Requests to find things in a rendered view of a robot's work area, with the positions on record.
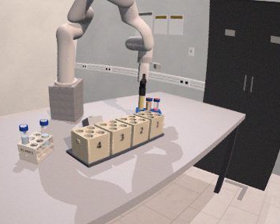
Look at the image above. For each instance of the beige tube rack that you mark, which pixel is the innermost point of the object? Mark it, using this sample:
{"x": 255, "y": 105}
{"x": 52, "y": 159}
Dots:
{"x": 40, "y": 152}

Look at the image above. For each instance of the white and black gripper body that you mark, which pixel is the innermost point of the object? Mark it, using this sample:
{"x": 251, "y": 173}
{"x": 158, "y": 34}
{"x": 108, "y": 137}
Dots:
{"x": 144, "y": 69}

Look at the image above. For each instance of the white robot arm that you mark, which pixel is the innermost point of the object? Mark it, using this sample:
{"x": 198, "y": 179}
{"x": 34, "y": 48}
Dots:
{"x": 80, "y": 15}

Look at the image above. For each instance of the beige bucket adapter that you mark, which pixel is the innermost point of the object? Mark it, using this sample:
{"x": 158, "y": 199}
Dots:
{"x": 90, "y": 149}
{"x": 139, "y": 128}
{"x": 120, "y": 135}
{"x": 155, "y": 123}

